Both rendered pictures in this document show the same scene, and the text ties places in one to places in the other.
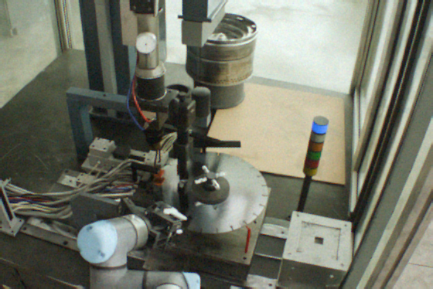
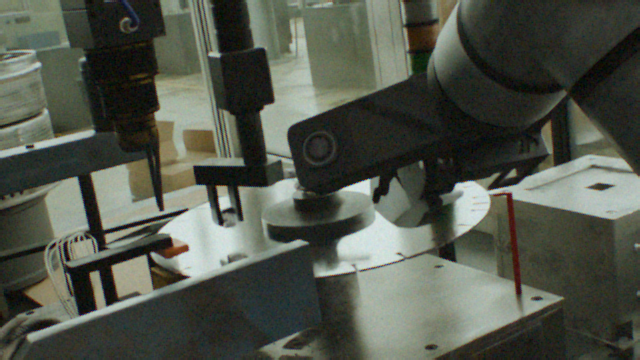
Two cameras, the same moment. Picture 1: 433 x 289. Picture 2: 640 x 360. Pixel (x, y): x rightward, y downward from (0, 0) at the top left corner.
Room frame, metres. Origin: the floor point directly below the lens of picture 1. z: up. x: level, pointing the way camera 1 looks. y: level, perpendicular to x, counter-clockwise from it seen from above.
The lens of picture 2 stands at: (0.33, 0.58, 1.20)
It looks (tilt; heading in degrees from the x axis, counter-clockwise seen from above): 15 degrees down; 314
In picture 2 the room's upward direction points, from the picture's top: 9 degrees counter-clockwise
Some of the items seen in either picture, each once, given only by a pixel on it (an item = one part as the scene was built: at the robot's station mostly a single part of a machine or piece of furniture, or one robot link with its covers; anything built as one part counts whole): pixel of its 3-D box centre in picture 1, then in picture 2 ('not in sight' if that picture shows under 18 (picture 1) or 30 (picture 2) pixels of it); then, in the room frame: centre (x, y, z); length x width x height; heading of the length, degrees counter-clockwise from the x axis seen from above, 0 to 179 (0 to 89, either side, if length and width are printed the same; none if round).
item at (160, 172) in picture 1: (147, 175); (133, 283); (0.95, 0.19, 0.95); 0.10 x 0.03 x 0.07; 75
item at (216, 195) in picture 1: (210, 185); (317, 203); (0.90, 0.00, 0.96); 0.11 x 0.11 x 0.03
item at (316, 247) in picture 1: (313, 256); (604, 247); (0.76, -0.31, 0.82); 0.18 x 0.18 x 0.15; 75
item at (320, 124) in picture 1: (320, 124); not in sight; (0.97, -0.30, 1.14); 0.05 x 0.04 x 0.03; 165
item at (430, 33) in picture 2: (316, 142); (422, 36); (0.97, -0.30, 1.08); 0.05 x 0.04 x 0.03; 165
